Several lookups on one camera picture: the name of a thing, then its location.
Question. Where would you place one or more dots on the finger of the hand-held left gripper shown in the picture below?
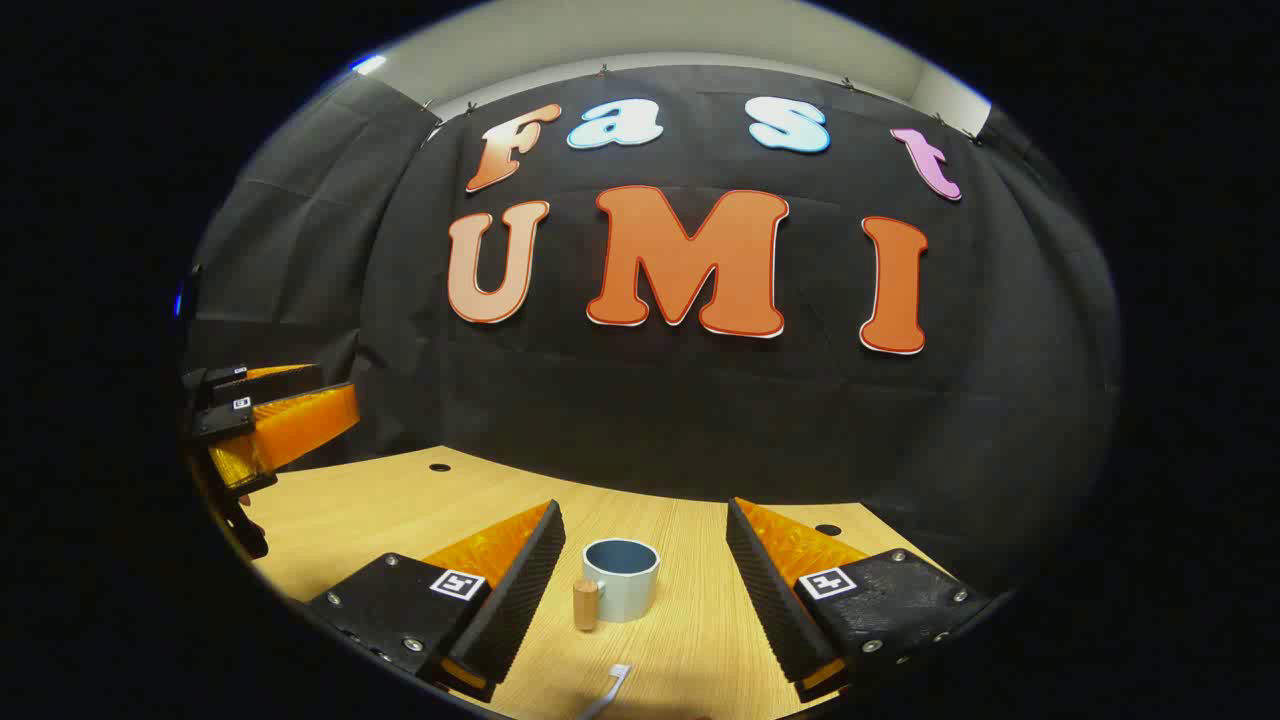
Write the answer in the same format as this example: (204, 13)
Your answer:
(300, 425)
(270, 382)

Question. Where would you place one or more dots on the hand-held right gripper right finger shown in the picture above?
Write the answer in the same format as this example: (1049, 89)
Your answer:
(765, 590)

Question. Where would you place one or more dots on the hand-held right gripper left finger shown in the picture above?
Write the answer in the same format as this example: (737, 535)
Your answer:
(525, 585)

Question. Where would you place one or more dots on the pale blue toothbrush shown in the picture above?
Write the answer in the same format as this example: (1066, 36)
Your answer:
(615, 682)

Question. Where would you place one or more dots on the wooden desktop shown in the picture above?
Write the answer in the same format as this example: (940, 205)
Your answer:
(680, 640)

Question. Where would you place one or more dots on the black backdrop cloth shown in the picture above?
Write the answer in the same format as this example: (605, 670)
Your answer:
(650, 420)

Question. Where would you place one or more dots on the white ceiling light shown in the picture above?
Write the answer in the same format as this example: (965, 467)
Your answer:
(368, 63)

